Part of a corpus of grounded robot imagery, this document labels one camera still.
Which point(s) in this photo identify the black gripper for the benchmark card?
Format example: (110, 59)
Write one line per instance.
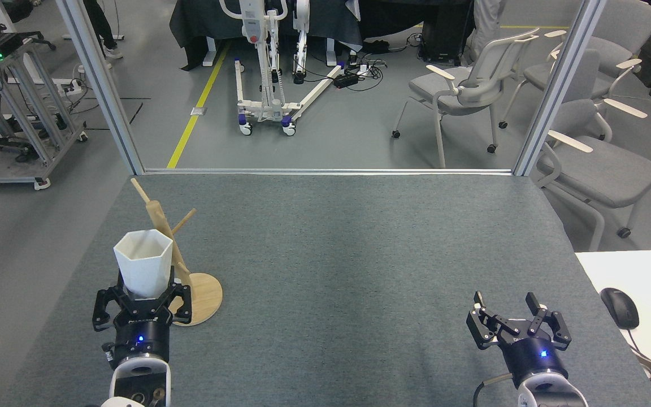
(142, 336)
(534, 356)

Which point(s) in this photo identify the white faceted cup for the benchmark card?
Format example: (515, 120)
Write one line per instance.
(144, 274)

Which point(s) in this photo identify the wooden cup rack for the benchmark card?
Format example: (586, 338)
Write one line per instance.
(207, 297)

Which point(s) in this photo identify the black computer mouse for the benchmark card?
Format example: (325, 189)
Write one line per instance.
(619, 308)

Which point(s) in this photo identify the grey padded office chair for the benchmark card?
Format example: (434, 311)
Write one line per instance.
(602, 169)
(625, 22)

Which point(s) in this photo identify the metal floor socket plate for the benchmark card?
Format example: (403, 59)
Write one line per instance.
(198, 111)

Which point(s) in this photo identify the white power strip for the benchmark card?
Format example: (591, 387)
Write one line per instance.
(71, 87)

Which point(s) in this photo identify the grey mesh-back office chair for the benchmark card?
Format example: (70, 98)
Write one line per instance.
(450, 90)

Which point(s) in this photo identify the walking person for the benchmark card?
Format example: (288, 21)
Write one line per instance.
(99, 22)

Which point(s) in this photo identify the dark table cloth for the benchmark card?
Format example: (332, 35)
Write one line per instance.
(207, 17)

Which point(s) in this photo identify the black power strip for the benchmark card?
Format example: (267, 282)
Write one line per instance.
(346, 81)

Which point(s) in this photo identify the black box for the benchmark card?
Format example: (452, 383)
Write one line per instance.
(447, 34)

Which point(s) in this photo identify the white wheeled stand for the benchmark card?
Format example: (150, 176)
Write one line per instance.
(252, 22)

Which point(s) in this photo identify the standing person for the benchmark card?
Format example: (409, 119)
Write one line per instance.
(486, 17)

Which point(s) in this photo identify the aluminium frame cart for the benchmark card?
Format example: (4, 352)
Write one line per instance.
(3, 181)

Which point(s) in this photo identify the silver frame post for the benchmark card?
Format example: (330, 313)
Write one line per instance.
(560, 85)
(99, 85)

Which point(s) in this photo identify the silver frame crossbar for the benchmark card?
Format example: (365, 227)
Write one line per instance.
(325, 171)

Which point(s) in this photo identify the white jointed upright frame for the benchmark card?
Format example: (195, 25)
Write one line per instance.
(303, 34)

